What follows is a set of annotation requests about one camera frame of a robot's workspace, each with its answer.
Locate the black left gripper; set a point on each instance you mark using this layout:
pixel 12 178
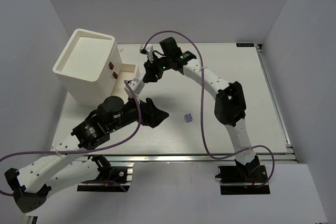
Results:
pixel 146 112

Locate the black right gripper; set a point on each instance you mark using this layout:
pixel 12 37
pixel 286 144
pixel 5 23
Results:
pixel 153 69

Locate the purple 2x2 lego brick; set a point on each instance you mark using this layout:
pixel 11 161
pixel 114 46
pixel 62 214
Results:
pixel 188 118

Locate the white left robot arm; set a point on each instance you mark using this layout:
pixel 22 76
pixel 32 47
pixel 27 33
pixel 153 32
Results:
pixel 35 183

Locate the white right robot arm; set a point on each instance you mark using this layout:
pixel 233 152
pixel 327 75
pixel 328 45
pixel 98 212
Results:
pixel 229 98

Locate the white drawer cabinet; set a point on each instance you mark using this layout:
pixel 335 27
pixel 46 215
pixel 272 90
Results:
pixel 83 66

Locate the blue label sticker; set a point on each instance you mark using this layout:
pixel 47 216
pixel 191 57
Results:
pixel 245 44

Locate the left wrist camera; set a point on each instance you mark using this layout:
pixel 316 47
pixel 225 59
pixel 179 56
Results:
pixel 133 87

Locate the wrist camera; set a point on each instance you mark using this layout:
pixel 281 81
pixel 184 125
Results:
pixel 147 49
pixel 133 87

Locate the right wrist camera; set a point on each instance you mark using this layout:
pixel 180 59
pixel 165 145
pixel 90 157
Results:
pixel 147 49

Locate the aluminium table edge rail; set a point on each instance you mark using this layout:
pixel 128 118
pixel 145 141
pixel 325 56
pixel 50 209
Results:
pixel 282 158

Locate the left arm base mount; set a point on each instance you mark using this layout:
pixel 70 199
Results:
pixel 111 178

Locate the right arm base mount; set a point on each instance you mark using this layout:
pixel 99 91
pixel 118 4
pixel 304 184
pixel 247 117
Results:
pixel 233 183

